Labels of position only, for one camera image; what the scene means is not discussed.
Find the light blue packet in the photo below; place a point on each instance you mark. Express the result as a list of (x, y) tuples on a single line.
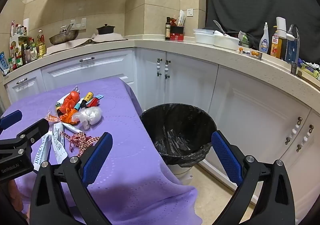
[(100, 97)]

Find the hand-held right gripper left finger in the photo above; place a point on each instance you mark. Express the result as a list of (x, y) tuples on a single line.
[(97, 157)]

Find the dark olive oil bottle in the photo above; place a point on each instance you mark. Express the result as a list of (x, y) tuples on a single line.
[(167, 31)]

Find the white packet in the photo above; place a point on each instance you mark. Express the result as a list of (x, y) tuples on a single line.
[(182, 17)]

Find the white kitchen cabinet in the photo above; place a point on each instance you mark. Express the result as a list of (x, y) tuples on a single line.
[(105, 64)]

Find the steel wok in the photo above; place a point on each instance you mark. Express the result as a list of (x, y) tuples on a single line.
[(63, 37)]

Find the paper towel roll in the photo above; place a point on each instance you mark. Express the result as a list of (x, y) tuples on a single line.
[(26, 26)]

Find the purple tablecloth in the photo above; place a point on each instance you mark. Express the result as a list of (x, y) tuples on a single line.
[(120, 140)]

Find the red patterned box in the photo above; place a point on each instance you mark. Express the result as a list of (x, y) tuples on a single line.
[(177, 36)]

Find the black utensil holder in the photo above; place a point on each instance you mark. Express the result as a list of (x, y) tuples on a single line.
[(178, 29)]

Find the blue detergent pouch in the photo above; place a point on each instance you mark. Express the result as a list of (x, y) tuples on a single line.
[(290, 51)]

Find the small red bottle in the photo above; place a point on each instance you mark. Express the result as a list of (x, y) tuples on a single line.
[(93, 102)]

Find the green bottle yellow cap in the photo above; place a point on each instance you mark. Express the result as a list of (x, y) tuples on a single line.
[(57, 110)]

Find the small yellow bottle black cap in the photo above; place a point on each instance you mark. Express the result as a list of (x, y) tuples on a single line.
[(88, 96)]

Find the yellow cooking oil bottle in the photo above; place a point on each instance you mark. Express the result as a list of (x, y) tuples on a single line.
[(41, 47)]

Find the orange plastic bag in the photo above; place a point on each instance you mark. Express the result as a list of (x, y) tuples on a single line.
[(68, 117)]

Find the green packet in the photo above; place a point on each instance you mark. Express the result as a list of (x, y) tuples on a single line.
[(244, 39)]

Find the person's left hand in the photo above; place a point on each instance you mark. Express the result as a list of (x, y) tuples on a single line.
[(16, 197)]

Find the yellow green sponge pack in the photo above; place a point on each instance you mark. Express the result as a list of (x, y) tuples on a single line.
[(308, 67)]

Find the clear white plastic bag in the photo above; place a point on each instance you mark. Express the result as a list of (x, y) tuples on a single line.
[(91, 115)]

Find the black pot with lid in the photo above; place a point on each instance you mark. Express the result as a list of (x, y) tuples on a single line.
[(105, 29)]

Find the large printed white tube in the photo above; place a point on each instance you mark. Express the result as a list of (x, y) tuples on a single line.
[(42, 152)]

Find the chrome faucet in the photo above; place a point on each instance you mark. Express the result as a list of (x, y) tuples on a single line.
[(294, 64)]

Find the open white plastic container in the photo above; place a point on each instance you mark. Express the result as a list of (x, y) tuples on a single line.
[(226, 42)]

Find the row of condiment bottles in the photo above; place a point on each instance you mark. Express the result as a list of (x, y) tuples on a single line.
[(22, 52)]

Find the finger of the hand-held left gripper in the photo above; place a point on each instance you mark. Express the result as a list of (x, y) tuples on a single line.
[(11, 117), (35, 128)]

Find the red checkered ribbon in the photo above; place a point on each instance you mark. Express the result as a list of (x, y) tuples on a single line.
[(83, 140)]

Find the metal spoon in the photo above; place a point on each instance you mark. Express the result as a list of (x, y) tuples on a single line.
[(218, 26)]

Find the metal ladle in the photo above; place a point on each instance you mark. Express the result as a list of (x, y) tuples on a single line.
[(67, 28)]

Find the beige countertop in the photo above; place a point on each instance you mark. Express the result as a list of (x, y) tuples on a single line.
[(200, 48)]

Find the crumpled red-orange plastic bag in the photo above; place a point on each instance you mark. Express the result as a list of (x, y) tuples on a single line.
[(71, 101)]

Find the lidded white plastic container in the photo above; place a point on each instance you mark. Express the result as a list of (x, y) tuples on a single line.
[(203, 37)]

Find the white faucet water purifier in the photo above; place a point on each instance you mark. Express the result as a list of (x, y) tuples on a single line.
[(282, 26)]

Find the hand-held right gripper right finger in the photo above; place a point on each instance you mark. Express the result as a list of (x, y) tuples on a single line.
[(226, 156)]

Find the black-lined trash bin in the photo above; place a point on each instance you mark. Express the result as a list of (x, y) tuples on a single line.
[(180, 125)]

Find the white spray bottle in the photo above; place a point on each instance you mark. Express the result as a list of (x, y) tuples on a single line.
[(263, 42)]

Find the orange snack wrapper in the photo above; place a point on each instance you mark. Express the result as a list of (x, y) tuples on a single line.
[(52, 118)]

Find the white wall socket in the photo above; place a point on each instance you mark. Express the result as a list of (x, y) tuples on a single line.
[(190, 12)]

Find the orange dish soap bottle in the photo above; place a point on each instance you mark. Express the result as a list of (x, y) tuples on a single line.
[(275, 47)]

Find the white toothpaste tube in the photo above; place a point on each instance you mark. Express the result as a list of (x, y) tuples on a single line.
[(72, 128), (58, 142)]

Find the teal white tube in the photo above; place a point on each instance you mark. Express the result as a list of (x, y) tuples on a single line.
[(78, 106)]

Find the red packet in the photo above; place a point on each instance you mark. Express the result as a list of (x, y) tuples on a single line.
[(174, 22)]

